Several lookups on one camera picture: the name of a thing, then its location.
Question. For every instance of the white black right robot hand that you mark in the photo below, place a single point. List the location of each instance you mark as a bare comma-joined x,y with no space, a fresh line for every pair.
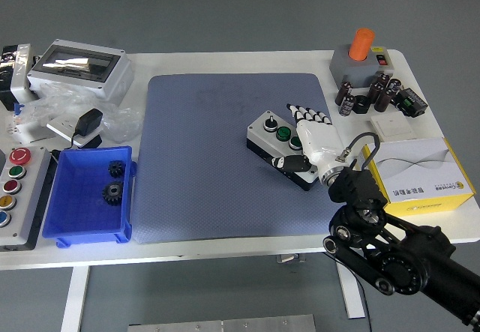
318,137

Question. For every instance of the metal bracket under table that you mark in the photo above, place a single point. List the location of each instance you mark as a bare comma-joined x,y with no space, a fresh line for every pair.
290,258

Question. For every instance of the black module with green terminal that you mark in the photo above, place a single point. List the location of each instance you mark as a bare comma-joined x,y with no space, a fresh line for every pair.
410,102

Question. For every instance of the yellow white carton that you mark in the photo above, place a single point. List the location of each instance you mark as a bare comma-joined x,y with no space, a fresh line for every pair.
416,171

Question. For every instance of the black white electrical device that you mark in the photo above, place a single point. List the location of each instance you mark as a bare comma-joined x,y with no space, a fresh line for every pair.
17,73

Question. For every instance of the grey four-button control box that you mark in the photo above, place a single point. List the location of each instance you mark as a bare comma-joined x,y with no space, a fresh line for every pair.
260,132

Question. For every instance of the grey five-button control box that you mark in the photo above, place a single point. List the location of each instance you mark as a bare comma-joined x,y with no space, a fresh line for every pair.
20,193

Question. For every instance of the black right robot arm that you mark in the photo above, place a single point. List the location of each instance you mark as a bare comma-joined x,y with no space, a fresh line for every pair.
405,268

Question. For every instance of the white wall switch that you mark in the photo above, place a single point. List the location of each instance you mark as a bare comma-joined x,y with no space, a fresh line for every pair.
393,126

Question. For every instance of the grey block base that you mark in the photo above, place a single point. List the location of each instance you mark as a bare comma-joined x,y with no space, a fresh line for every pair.
356,69

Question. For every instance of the white table leg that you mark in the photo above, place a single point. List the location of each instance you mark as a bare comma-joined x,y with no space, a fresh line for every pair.
350,294
75,298

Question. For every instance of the dark brown capacitor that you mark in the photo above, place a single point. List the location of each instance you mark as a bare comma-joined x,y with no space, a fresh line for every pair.
347,105
374,91
393,85
384,100
382,78
343,93

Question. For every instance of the grey enclosure with clear lid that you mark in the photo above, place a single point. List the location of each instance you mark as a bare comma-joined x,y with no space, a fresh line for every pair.
80,69

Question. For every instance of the blue plastic bin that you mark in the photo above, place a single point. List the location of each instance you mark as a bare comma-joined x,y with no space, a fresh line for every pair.
80,212

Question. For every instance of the black power adapter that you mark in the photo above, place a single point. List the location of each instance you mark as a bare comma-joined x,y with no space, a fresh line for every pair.
88,121

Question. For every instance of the large black bevel gear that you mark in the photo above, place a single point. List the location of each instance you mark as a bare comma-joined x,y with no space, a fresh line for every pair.
112,193

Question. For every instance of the white wall socket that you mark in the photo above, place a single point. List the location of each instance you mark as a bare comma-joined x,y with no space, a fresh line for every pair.
62,126

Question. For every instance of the clear plastic bag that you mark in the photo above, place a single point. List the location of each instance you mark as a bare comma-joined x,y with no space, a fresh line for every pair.
120,122

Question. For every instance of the small black bevel gear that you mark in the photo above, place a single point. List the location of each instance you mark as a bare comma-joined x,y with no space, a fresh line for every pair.
116,168

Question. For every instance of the grey metal plate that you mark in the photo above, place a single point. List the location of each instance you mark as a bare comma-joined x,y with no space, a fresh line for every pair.
225,323

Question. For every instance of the white breaker with blue tab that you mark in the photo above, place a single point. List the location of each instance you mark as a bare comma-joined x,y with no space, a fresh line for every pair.
24,129

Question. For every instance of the orange ribbed cylinder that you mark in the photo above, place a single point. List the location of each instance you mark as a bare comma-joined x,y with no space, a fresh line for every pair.
360,44

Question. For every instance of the grey-blue textured mat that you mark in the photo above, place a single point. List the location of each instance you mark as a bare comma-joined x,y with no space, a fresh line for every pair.
210,152

